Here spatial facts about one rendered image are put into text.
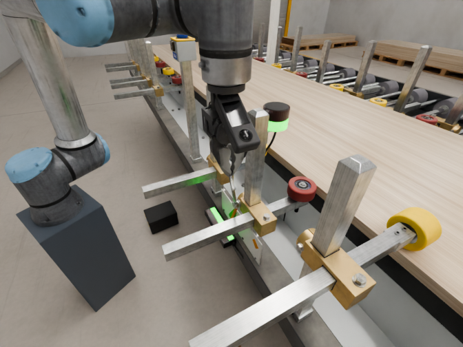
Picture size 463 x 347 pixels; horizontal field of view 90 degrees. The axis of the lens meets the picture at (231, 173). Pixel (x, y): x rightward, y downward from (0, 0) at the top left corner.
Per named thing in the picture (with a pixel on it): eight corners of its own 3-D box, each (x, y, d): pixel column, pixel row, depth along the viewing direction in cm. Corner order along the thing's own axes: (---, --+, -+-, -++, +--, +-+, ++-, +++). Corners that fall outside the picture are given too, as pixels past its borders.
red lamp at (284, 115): (272, 123, 50) (273, 113, 49) (257, 113, 54) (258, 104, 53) (294, 118, 52) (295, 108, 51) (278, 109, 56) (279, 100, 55)
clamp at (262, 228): (260, 237, 62) (261, 225, 59) (236, 205, 72) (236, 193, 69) (277, 230, 64) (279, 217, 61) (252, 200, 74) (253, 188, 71)
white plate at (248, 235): (258, 266, 69) (260, 245, 63) (221, 208, 87) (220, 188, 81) (260, 265, 69) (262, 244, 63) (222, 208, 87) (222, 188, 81)
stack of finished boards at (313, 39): (354, 40, 772) (356, 35, 762) (295, 46, 691) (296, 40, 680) (337, 38, 827) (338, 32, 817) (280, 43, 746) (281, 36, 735)
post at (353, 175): (296, 323, 58) (362, 169, 29) (288, 309, 61) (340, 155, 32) (307, 315, 60) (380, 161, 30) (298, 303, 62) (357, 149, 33)
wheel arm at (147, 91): (115, 101, 145) (113, 94, 142) (114, 99, 147) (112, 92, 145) (182, 91, 160) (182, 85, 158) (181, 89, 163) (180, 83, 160)
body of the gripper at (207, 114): (232, 126, 55) (232, 72, 48) (250, 142, 49) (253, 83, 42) (202, 133, 52) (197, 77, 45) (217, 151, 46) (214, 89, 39)
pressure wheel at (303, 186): (294, 224, 69) (301, 195, 62) (278, 206, 75) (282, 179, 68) (314, 215, 72) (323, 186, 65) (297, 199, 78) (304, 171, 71)
